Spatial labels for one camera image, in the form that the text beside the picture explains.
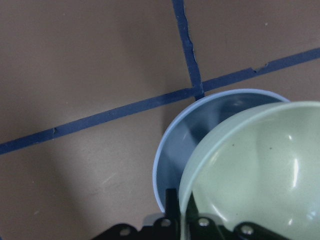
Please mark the green bowl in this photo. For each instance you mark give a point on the green bowl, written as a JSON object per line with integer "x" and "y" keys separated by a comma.
{"x": 261, "y": 165}

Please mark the blue bowl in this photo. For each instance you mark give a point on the blue bowl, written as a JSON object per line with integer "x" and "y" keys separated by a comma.
{"x": 191, "y": 125}

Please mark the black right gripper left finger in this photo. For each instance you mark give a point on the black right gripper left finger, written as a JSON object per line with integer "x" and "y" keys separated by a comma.
{"x": 172, "y": 222}

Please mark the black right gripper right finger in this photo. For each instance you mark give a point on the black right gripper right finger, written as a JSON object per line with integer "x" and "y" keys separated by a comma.
{"x": 201, "y": 226}

